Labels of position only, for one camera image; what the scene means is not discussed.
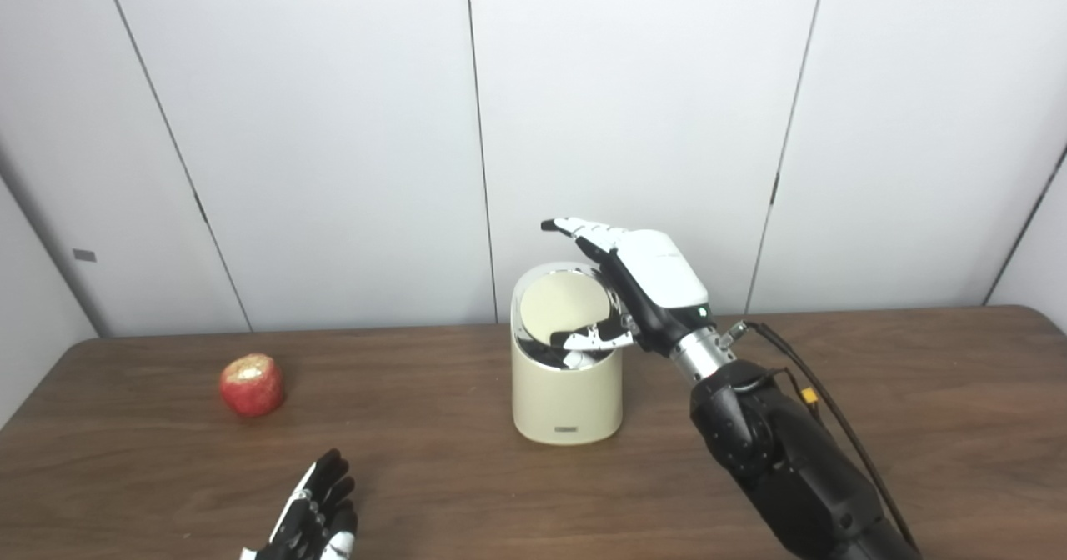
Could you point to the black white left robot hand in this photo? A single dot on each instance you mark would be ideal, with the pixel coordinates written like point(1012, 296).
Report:
point(308, 522)

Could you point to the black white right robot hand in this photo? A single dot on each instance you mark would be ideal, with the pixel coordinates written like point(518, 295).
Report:
point(658, 281)

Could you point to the round cream bin lid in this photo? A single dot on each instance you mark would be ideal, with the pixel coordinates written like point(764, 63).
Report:
point(554, 306)

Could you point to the cream-colored desktop bin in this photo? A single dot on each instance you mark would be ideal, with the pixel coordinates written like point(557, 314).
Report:
point(567, 393)

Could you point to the red apple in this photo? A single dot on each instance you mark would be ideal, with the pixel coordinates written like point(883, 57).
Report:
point(252, 385)

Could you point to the small grey wall label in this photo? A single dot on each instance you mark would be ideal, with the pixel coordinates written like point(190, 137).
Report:
point(84, 255)

